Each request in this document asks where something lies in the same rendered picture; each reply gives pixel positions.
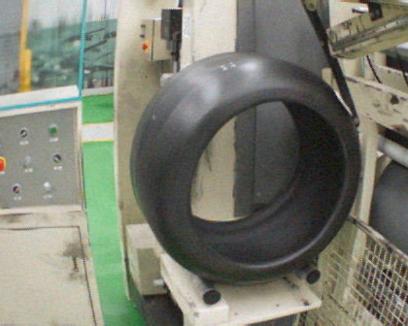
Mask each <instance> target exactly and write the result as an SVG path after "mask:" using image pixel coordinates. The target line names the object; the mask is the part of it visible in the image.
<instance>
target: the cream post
mask: <svg viewBox="0 0 408 326"><path fill-rule="evenodd" d="M236 1H237V0H184V6H183V39H182V70H183V69H185V62H187V63H189V64H192V63H194V62H196V61H198V60H200V59H202V58H205V57H210V56H212V55H215V54H218V53H222V52H225V53H227V52H233V51H237V35H236V28H237V15H236ZM184 15H190V38H187V37H184ZM236 121H237V115H236V116H235V117H233V118H232V119H231V120H230V121H228V122H227V123H226V124H225V125H224V127H223V128H222V129H221V130H220V131H219V132H218V133H217V134H216V135H215V136H214V138H213V139H212V140H211V142H210V143H209V144H208V145H207V147H206V148H205V150H204V152H203V154H202V155H201V157H200V160H199V162H198V164H197V167H196V170H195V173H194V177H193V182H192V188H191V209H192V214H194V215H196V216H199V217H201V218H205V219H209V220H213V219H223V218H231V217H234V192H235V157H236Z"/></svg>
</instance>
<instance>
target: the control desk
mask: <svg viewBox="0 0 408 326"><path fill-rule="evenodd" d="M82 110H83V106H82V100H80V101H67V102H61V103H54V104H45V105H41V106H30V107H28V108H17V109H12V110H5V111H0V326H105V321H104V320H103V312H102V309H101V304H100V296H99V294H98V285H97V283H96V274H95V271H94V264H93V257H92V251H91V242H90V236H89V228H88V220H87V212H86V196H85V182H84V166H83V152H84V151H83V136H82V128H83V121H82Z"/></svg>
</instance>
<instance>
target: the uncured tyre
mask: <svg viewBox="0 0 408 326"><path fill-rule="evenodd" d="M229 53H231V54H234V55H231V54H229ZM231 62H235V63H236V64H238V65H239V66H238V67H233V68H230V69H228V70H226V71H224V72H222V71H221V69H220V68H219V67H220V66H221V65H226V64H228V63H231ZM268 102H271V103H273V102H282V103H283V104H284V105H285V107H286V108H287V110H288V112H289V115H290V117H291V118H292V121H293V124H294V128H295V134H296V158H295V162H294V165H293V168H292V171H291V173H290V175H289V178H288V180H287V182H286V184H285V187H284V188H283V189H282V191H281V192H280V193H279V194H278V195H277V197H276V198H275V199H274V200H272V201H271V202H270V203H269V204H268V205H267V206H265V207H264V208H262V209H261V210H259V211H258V212H256V213H254V214H252V215H249V216H247V217H244V218H240V219H236V220H230V221H215V220H209V219H205V218H201V217H199V216H196V215H194V214H192V209H191V188H192V182H193V177H194V173H195V170H196V167H197V164H198V162H199V160H200V157H201V155H202V154H203V152H204V150H205V148H206V147H207V145H208V144H209V143H210V142H211V140H212V139H213V138H214V136H215V135H216V134H217V133H218V132H219V131H220V130H221V129H222V128H223V127H224V125H225V124H226V123H227V122H228V121H230V120H231V119H232V118H233V117H235V116H236V115H238V114H240V113H242V112H243V111H245V110H247V109H249V108H253V107H255V106H258V105H261V104H264V103H268ZM154 112H157V113H158V115H157V116H156V118H155V120H154V122H153V123H152V122H151V118H152V116H153V113H154ZM360 173H361V150H360V139H359V134H358V132H357V127H356V125H355V121H354V119H353V117H352V115H351V114H350V113H349V112H348V111H347V109H346V107H345V106H344V105H343V103H342V102H341V101H340V100H339V98H338V96H337V94H336V92H335V91H334V89H333V88H332V87H331V86H330V85H329V84H328V83H327V82H326V81H325V80H323V79H322V77H320V76H318V75H317V74H316V73H314V72H312V71H311V70H309V69H307V68H305V67H302V66H300V65H297V64H295V63H291V62H288V61H285V60H281V59H279V58H277V57H274V56H270V55H267V54H262V53H257V52H245V51H233V52H227V53H224V52H222V53H218V54H215V55H212V56H210V57H205V58H202V59H200V60H198V61H196V62H194V63H192V64H189V65H188V66H187V67H185V69H183V70H182V71H180V72H179V73H178V74H175V75H174V76H173V77H172V78H171V79H170V80H168V81H167V82H166V83H165V84H164V86H162V87H161V88H160V89H159V90H158V91H157V93H156V94H155V95H154V97H153V98H152V100H151V101H150V103H149V104H148V105H147V107H146V109H145V110H144V112H143V114H142V117H141V119H140V121H139V123H138V125H137V128H136V131H135V134H134V138H133V143H132V148H131V155H130V176H131V182H132V188H133V192H134V195H135V199H136V201H137V203H138V205H139V208H140V210H141V212H142V214H143V216H144V218H145V219H146V220H147V222H148V224H149V226H150V228H151V230H152V232H153V234H154V236H155V238H156V240H157V241H158V243H159V244H160V246H161V247H162V248H163V249H164V251H165V252H166V253H167V254H168V255H169V256H170V258H171V259H173V260H174V261H175V262H177V263H178V264H179V265H180V266H181V267H183V268H185V269H187V270H188V271H190V272H191V273H193V274H195V275H197V276H199V277H201V278H203V279H208V280H209V281H212V282H214V283H221V284H225V285H229V286H234V285H237V286H253V285H257V284H262V283H266V282H270V281H274V280H277V279H279V278H282V277H286V276H288V275H290V274H292V273H294V272H296V271H297V270H299V269H301V268H302V267H304V266H305V265H306V264H308V263H309V262H311V261H312V260H313V259H315V258H316V257H318V256H319V254H320V253H321V252H322V251H324V250H325V248H326V247H327V246H328V245H329V244H330V243H331V242H332V240H333V239H334V238H335V236H336V235H337V234H338V232H339V231H340V229H341V228H342V227H343V225H344V223H345V221H346V219H347V218H348V216H349V214H350V212H351V209H352V207H353V204H354V202H355V200H356V196H357V191H358V187H359V183H360Z"/></svg>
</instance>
